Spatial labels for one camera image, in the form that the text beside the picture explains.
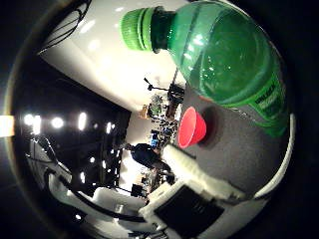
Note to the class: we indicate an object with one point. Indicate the green plastic soda bottle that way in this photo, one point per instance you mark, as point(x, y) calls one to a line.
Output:
point(226, 56)

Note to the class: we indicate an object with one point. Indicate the person in dark clothes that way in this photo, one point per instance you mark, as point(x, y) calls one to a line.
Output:
point(144, 155)

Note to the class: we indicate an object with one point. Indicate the red bowl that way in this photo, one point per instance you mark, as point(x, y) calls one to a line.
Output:
point(189, 127)

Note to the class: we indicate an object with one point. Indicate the black tripod stand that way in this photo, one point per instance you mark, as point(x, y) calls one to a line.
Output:
point(156, 85)

